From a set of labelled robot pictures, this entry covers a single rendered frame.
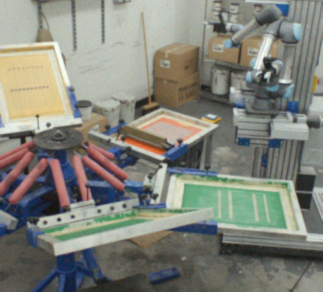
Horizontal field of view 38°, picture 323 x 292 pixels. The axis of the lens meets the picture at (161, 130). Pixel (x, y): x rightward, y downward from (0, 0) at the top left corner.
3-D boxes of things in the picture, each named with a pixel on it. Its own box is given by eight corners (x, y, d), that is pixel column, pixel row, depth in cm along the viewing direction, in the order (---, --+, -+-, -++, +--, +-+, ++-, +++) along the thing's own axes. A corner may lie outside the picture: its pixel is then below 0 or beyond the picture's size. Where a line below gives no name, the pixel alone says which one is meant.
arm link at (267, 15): (274, 18, 362) (228, 53, 393) (278, 16, 370) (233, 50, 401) (265, 5, 362) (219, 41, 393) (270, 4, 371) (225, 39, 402)
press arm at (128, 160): (171, 137, 391) (171, 130, 388) (177, 139, 387) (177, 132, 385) (59, 200, 298) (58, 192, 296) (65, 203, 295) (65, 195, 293)
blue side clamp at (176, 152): (182, 149, 352) (182, 141, 349) (187, 151, 349) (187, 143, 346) (158, 164, 330) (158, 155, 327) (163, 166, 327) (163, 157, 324)
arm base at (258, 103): (270, 104, 356) (271, 92, 352) (272, 111, 342) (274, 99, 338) (250, 103, 357) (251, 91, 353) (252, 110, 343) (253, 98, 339)
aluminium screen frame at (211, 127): (161, 111, 416) (161, 108, 415) (218, 129, 385) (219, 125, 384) (99, 141, 358) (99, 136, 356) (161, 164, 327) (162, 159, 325)
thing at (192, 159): (193, 163, 399) (195, 128, 385) (202, 166, 394) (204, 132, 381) (161, 185, 365) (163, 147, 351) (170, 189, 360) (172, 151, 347)
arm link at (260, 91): (257, 91, 353) (259, 74, 347) (274, 94, 347) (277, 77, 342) (252, 95, 343) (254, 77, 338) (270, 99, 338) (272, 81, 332)
